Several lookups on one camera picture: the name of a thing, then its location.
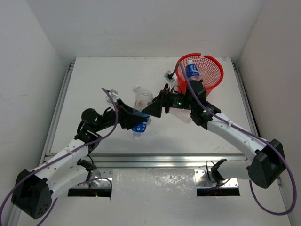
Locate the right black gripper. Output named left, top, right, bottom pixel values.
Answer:
left=142, top=83, right=195, bottom=117

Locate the blue label bottle back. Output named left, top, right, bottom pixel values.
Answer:
left=132, top=117, right=151, bottom=139

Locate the blue label bottle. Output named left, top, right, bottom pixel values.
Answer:
left=186, top=60, right=200, bottom=81
left=132, top=117, right=151, bottom=139

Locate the blue label bottle front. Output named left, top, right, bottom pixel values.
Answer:
left=186, top=60, right=200, bottom=81

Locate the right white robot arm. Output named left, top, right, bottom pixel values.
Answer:
left=142, top=81, right=285, bottom=189

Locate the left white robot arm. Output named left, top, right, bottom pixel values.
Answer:
left=11, top=99, right=147, bottom=219

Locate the red mesh plastic bin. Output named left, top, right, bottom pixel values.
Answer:
left=176, top=53, right=224, bottom=96

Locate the red cap small bottle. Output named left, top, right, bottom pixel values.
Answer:
left=134, top=89, right=153, bottom=112

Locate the clear bottle white cap middle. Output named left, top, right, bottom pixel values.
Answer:
left=133, top=86, right=144, bottom=94

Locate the clear bottle white cap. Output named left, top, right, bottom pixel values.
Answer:
left=175, top=109, right=192, bottom=124
left=133, top=86, right=144, bottom=94

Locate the clear bottle white cap right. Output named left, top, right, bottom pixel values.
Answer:
left=175, top=109, right=192, bottom=124

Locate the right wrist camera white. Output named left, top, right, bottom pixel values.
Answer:
left=163, top=70, right=175, bottom=83

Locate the aluminium front rail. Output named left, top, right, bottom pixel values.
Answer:
left=82, top=153, right=246, bottom=190

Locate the aluminium left side rail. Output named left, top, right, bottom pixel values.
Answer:
left=7, top=60, right=76, bottom=226

